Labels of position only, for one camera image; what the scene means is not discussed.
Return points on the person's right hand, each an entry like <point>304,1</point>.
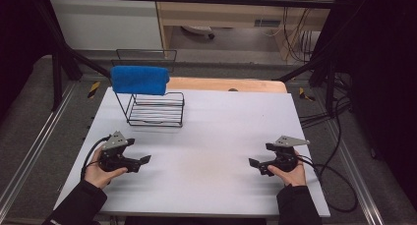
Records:
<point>291,177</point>

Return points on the blue cloth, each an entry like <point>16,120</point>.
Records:
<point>139,80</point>

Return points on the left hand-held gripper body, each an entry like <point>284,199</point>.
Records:
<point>114,143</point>

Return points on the white chair base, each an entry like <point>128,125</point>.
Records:
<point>198,29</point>

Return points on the light wooden desk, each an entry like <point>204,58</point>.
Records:
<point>223,15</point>

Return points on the white cabinet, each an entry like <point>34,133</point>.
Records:
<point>105,22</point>

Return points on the aluminium rail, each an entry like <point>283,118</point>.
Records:
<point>354,172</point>
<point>36,143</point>

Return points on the black metal frame strut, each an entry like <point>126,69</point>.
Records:
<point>330,87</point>
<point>57,81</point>

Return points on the black curtain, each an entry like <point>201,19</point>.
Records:
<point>16,38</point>
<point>383,71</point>

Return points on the yellow and black tape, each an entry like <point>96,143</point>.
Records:
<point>93,89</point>
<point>304,94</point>

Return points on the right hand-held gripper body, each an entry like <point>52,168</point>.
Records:
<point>284,159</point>

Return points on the wooden table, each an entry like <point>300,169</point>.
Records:
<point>229,84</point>

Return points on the person's left hand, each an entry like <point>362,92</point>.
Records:
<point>98,174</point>

